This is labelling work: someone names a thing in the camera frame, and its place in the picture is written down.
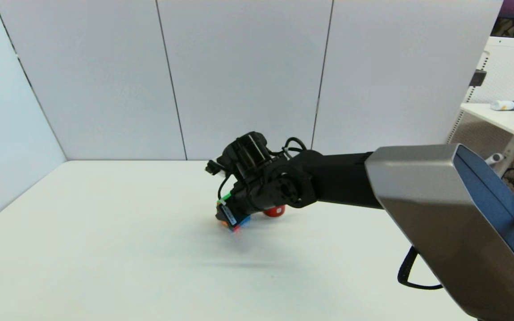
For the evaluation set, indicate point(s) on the red cylindrical can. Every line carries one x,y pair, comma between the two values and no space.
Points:
275,211

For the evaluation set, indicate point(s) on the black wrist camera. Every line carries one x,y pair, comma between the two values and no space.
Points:
248,151

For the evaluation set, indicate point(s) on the white perforated pegboard panel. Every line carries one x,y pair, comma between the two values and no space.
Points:
513,67

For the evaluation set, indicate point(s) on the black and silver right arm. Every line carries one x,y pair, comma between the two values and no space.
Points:
440,209

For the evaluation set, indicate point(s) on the white shelf board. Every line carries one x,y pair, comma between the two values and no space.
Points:
502,120

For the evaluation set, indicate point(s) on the white stand pole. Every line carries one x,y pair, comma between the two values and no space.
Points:
494,158

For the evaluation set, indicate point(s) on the white and blue bottle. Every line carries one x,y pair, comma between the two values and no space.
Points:
507,105

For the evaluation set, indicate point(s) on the black pegboard bracket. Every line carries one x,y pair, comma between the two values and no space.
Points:
478,78

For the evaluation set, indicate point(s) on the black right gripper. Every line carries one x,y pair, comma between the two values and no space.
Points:
252,196

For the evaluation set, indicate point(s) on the multicoloured rubiks cube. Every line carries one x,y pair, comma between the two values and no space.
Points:
242,220

